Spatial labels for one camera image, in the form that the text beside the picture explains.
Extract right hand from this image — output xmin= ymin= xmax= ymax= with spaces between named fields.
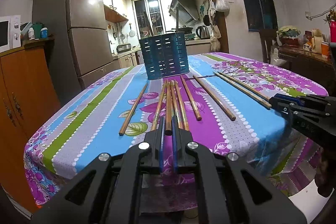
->
xmin=314 ymin=148 xmax=335 ymax=198

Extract blue perforated utensil holder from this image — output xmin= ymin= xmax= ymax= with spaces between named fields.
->
xmin=139 ymin=32 xmax=189 ymax=80

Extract steel range hood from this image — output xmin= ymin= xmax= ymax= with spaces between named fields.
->
xmin=169 ymin=0 xmax=199 ymax=25

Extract dark wooden chair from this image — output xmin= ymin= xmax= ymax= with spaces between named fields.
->
xmin=259 ymin=29 xmax=277 ymax=64

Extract upper wall cabinets left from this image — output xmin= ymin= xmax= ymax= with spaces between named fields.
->
xmin=103 ymin=0 xmax=128 ymax=23

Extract kitchen window with bars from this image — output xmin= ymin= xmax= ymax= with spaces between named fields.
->
xmin=133 ymin=0 xmax=165 ymax=39

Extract stainless electric kettle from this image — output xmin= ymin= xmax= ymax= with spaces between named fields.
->
xmin=195 ymin=26 xmax=210 ymax=39

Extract white hanging plastic bag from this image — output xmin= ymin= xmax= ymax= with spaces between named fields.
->
xmin=215 ymin=0 xmax=230 ymax=13

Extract green cup on cabinet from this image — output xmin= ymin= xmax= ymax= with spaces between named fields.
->
xmin=32 ymin=23 xmax=44 ymax=39

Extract silver toaster oven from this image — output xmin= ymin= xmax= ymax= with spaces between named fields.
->
xmin=116 ymin=43 xmax=132 ymax=53

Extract colourful floral tablecloth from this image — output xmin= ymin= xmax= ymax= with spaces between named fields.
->
xmin=24 ymin=53 xmax=327 ymax=206

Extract silver three-door refrigerator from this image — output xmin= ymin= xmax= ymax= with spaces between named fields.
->
xmin=32 ymin=0 xmax=117 ymax=105

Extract black wok on stove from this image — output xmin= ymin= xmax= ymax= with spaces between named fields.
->
xmin=171 ymin=27 xmax=193 ymax=34

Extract white medicine bottle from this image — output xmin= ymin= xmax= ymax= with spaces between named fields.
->
xmin=28 ymin=27 xmax=35 ymax=40

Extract dark wooden side table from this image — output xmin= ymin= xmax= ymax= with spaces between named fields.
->
xmin=278 ymin=45 xmax=335 ymax=96

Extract orange wooden cabinet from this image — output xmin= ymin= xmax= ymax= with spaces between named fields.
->
xmin=1 ymin=39 xmax=60 ymax=213

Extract wooden chopstick brown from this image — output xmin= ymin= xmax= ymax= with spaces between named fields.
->
xmin=193 ymin=75 xmax=236 ymax=121
xmin=180 ymin=76 xmax=202 ymax=121

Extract dark wooden chopstick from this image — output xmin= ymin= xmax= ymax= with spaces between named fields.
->
xmin=165 ymin=81 xmax=172 ymax=136

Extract light wooden chopstick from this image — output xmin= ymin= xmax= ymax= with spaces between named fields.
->
xmin=219 ymin=72 xmax=270 ymax=101
xmin=213 ymin=72 xmax=272 ymax=109

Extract white microwave oven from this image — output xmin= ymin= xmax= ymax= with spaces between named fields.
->
xmin=0 ymin=15 xmax=21 ymax=52

